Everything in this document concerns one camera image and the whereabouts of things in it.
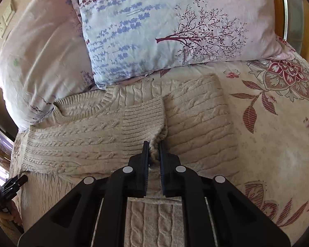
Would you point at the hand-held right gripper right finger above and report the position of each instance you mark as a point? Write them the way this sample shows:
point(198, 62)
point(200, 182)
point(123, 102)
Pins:
point(161, 159)

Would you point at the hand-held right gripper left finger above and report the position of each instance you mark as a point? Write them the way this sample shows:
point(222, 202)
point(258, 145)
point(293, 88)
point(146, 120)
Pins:
point(145, 159)

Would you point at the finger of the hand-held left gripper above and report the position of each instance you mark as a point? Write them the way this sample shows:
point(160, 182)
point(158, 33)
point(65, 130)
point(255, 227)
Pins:
point(16, 181)

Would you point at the person's left hand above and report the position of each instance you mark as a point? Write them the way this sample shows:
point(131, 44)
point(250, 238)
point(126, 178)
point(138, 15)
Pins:
point(11, 214)

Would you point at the dark wooden bedside furniture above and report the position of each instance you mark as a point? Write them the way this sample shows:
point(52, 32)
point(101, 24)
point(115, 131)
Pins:
point(0, 141)

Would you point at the floral bed sheet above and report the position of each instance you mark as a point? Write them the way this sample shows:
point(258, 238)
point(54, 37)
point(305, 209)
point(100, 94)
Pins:
point(273, 146)

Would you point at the pink floral pillow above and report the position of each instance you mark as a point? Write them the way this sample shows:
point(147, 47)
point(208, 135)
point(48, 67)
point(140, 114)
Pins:
point(41, 56)

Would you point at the lavender tree print pillow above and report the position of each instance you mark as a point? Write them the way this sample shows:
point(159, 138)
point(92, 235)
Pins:
point(157, 18)

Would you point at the wooden headboard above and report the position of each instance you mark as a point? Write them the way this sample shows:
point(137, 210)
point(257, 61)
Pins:
point(296, 18)

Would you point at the beige wall outlet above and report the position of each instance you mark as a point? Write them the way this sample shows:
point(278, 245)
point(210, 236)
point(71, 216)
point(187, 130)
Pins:
point(1, 29)

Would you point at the beige wall switch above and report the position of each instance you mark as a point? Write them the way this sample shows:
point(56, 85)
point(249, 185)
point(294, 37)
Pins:
point(8, 15)

